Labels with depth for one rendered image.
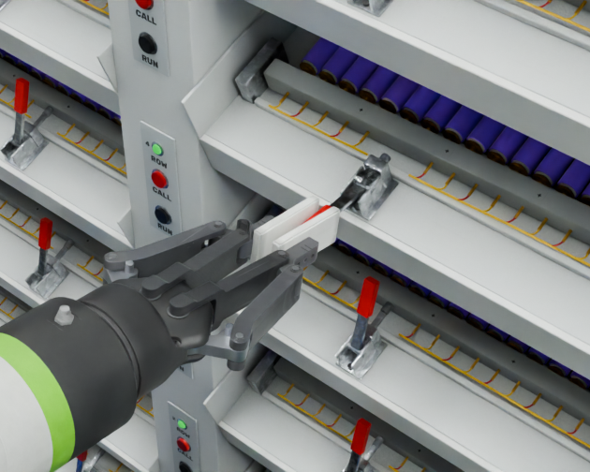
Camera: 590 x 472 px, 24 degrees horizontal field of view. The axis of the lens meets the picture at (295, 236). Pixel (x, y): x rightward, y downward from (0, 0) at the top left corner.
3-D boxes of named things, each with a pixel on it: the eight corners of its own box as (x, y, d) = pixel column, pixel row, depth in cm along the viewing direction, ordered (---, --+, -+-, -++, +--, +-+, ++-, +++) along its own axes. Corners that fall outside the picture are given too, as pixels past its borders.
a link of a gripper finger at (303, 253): (262, 262, 95) (295, 282, 94) (308, 235, 99) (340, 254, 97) (260, 279, 96) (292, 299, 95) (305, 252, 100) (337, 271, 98)
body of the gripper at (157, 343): (45, 371, 90) (144, 312, 97) (137, 435, 86) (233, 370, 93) (47, 281, 86) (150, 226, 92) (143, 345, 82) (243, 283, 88)
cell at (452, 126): (508, 89, 109) (463, 148, 107) (490, 81, 110) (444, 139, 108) (507, 75, 107) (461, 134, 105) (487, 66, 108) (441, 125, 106)
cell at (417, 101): (465, 70, 111) (420, 127, 109) (447, 62, 111) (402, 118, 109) (464, 56, 109) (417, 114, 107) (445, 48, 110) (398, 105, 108)
